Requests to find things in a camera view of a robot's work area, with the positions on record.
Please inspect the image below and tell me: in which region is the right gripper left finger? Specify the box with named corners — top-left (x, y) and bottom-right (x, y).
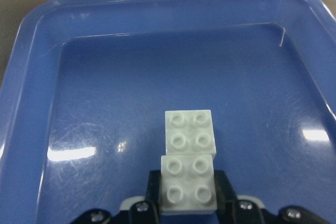
top-left (72, 170), bottom-right (161, 223)

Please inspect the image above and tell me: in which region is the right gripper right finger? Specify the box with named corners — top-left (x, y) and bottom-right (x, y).
top-left (214, 170), bottom-right (328, 223)

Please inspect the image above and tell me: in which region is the white block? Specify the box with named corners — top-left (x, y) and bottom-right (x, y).
top-left (161, 155), bottom-right (217, 215)
top-left (165, 110), bottom-right (217, 158)

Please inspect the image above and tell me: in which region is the blue plastic tray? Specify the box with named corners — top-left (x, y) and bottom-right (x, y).
top-left (1, 0), bottom-right (335, 223)

